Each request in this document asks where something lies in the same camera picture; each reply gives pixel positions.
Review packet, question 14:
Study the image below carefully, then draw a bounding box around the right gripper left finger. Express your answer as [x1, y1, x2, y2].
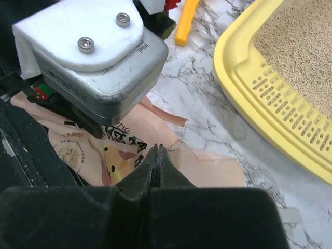
[1, 146, 158, 248]

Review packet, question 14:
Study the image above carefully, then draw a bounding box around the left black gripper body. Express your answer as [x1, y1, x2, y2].
[1, 71, 103, 139]

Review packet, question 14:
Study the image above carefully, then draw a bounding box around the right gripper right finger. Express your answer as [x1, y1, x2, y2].
[149, 143, 289, 248]

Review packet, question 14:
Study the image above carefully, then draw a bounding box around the pink cat litter bag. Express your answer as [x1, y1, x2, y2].
[10, 93, 245, 187]

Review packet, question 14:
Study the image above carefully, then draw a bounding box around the orange plastic scoop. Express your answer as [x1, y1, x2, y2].
[175, 0, 199, 46]

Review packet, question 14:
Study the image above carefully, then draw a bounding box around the yellow litter box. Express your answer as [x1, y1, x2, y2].
[213, 1, 331, 183]

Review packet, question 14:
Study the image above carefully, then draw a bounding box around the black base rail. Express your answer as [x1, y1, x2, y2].
[1, 101, 87, 190]

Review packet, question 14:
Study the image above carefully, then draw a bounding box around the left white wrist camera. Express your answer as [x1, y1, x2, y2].
[12, 1, 168, 126]

